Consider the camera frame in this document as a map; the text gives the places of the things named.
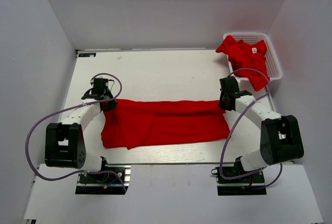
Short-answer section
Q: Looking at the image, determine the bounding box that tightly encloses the red t shirt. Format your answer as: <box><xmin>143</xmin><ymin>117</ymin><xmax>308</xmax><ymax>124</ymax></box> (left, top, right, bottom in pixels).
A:
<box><xmin>101</xmin><ymin>99</ymin><xmax>230</xmax><ymax>149</ymax></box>

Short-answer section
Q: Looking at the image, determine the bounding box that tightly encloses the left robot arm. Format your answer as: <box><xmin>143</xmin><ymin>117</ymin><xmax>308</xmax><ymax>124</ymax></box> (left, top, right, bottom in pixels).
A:
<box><xmin>45</xmin><ymin>78</ymin><xmax>118</xmax><ymax>182</ymax></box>

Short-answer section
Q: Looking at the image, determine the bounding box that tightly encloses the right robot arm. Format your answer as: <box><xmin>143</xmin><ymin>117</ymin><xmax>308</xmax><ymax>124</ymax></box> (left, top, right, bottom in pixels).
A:
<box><xmin>219</xmin><ymin>76</ymin><xmax>304</xmax><ymax>182</ymax></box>

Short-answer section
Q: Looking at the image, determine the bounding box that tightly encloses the red t shirts pile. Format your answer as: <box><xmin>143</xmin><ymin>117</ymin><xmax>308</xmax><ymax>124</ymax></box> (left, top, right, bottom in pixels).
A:
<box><xmin>215</xmin><ymin>35</ymin><xmax>270</xmax><ymax>91</ymax></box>

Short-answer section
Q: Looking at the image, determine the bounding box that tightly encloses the blue table label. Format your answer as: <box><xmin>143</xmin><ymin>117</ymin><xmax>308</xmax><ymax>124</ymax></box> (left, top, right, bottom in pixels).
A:
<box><xmin>78</xmin><ymin>53</ymin><xmax>96</xmax><ymax>58</ymax></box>

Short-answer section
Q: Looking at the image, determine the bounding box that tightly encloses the white plastic basket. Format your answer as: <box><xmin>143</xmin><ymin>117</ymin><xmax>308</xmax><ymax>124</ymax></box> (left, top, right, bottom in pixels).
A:
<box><xmin>223</xmin><ymin>32</ymin><xmax>283</xmax><ymax>81</ymax></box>

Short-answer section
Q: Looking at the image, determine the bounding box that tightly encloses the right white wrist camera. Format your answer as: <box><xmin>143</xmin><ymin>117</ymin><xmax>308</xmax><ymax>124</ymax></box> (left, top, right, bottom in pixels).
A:
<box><xmin>235</xmin><ymin>77</ymin><xmax>241</xmax><ymax>85</ymax></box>

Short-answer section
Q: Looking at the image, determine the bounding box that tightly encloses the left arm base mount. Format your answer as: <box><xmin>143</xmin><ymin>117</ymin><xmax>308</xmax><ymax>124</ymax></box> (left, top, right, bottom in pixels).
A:
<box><xmin>75</xmin><ymin>164</ymin><xmax>131</xmax><ymax>195</ymax></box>

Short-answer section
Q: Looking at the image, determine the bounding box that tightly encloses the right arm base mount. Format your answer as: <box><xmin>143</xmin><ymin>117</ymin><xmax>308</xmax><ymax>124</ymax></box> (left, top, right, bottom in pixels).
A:
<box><xmin>211</xmin><ymin>167</ymin><xmax>267</xmax><ymax>196</ymax></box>

